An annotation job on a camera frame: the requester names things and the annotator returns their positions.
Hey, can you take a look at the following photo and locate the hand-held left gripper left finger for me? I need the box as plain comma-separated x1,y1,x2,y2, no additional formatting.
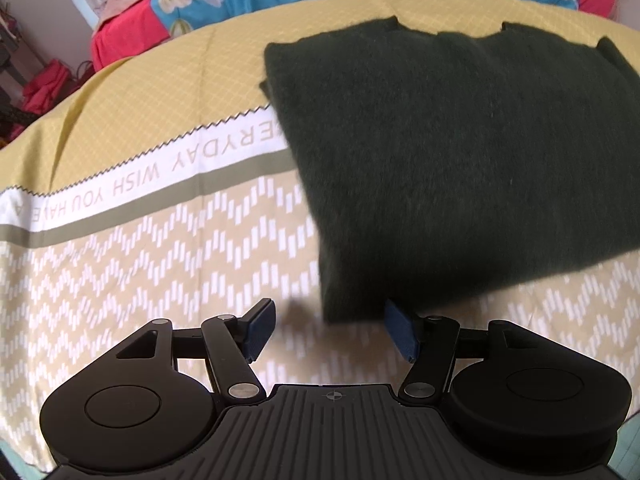
116,299,277,405

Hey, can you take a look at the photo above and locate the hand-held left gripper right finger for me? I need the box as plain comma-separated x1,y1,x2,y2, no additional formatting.
384,300,548,405

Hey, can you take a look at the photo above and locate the dark green sweater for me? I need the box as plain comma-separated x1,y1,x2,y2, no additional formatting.
259,16,640,325

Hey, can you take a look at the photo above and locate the yellow patterned bed sheet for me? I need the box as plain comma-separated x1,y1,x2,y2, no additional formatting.
0,0,640,476

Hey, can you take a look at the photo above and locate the red bag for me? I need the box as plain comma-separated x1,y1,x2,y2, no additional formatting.
22,59,97,117

